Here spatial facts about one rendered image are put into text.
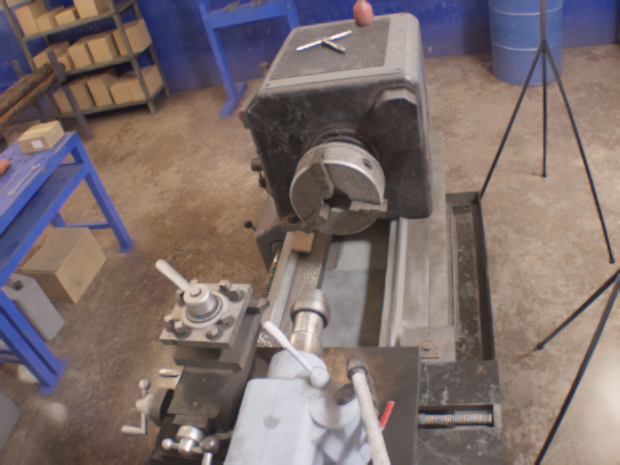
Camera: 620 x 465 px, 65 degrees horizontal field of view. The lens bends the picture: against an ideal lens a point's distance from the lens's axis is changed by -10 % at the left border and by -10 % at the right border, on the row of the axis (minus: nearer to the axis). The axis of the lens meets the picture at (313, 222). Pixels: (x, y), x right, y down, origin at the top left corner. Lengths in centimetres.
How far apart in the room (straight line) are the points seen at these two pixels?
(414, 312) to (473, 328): 54
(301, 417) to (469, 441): 41
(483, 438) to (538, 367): 120
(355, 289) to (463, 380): 57
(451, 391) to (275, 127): 88
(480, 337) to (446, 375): 68
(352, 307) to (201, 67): 410
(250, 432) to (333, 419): 14
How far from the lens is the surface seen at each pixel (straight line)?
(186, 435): 115
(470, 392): 125
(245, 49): 522
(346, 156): 139
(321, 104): 153
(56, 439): 281
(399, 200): 168
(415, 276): 155
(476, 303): 204
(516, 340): 245
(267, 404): 96
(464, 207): 246
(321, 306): 113
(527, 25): 420
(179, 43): 543
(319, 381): 94
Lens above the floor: 194
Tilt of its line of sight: 38 degrees down
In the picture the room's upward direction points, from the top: 16 degrees counter-clockwise
